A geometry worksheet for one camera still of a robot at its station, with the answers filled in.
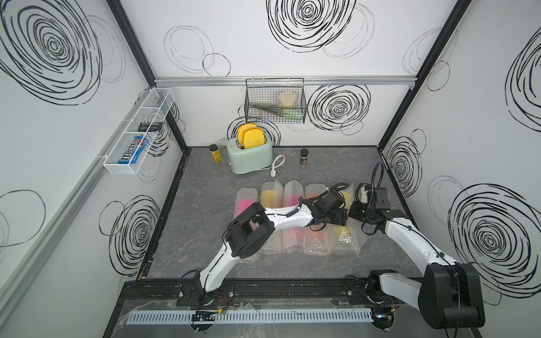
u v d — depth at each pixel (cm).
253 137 97
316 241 79
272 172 107
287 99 89
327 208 69
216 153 108
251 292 75
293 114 96
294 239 79
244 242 52
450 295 40
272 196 91
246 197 89
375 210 66
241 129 97
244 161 104
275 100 89
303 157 107
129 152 70
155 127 79
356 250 79
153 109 85
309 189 94
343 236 79
